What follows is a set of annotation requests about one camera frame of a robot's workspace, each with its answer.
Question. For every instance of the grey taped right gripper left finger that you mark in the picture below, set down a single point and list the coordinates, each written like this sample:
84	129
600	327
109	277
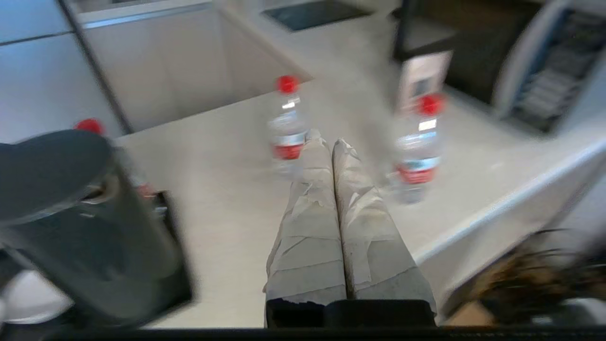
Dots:
310	237

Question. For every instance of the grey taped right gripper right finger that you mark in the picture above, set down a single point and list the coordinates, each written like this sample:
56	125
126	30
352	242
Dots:
374	246

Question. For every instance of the clear water bottle red cap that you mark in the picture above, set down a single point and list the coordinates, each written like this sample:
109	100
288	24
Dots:
419	151
286	128
90	126

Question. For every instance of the black electric kettle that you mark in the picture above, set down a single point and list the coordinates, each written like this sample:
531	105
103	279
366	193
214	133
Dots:
80	213

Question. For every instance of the black rectangular tray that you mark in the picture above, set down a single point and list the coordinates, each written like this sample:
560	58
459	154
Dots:
187	289

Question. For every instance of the dark haired person head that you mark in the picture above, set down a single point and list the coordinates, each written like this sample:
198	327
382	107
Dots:
525	279

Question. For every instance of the white QR code card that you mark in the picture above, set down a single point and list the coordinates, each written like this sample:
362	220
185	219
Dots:
421	80

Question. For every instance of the black induction cooktop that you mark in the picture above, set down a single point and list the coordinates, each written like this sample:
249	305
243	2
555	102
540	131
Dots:
312	14

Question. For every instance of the black countertop appliance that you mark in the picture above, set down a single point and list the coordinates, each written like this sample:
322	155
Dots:
473	42

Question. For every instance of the white appliance dark window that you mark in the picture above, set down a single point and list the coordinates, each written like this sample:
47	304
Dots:
554	61

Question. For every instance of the white round coaster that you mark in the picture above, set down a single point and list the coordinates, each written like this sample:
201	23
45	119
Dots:
28	298

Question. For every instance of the tall grey refrigerator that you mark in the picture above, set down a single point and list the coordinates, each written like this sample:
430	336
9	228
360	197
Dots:
38	71

